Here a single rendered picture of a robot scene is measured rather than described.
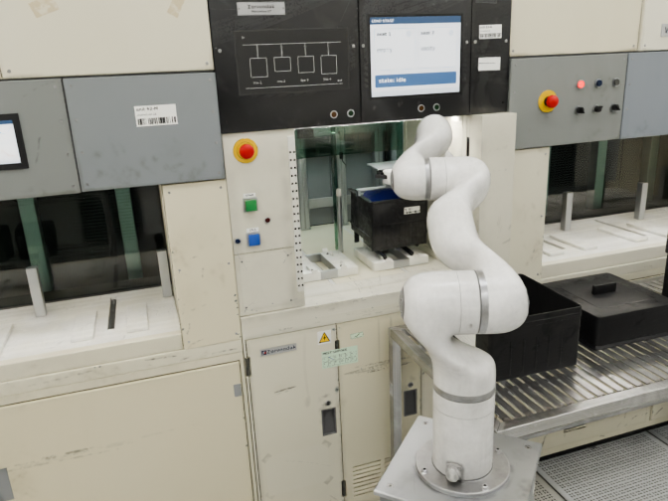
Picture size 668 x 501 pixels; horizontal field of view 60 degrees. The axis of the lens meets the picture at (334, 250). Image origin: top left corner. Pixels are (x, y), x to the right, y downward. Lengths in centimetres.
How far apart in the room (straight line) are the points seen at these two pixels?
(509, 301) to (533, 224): 100
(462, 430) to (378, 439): 93
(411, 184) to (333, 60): 48
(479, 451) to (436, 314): 30
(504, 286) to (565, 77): 108
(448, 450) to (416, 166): 62
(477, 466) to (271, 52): 111
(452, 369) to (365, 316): 77
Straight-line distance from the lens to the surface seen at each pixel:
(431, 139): 142
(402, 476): 126
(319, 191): 263
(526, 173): 199
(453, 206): 124
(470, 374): 111
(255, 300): 172
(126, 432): 185
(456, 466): 122
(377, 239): 200
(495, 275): 109
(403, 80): 173
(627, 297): 194
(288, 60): 162
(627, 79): 219
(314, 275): 195
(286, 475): 204
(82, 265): 212
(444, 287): 105
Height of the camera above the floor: 155
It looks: 17 degrees down
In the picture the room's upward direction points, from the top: 3 degrees counter-clockwise
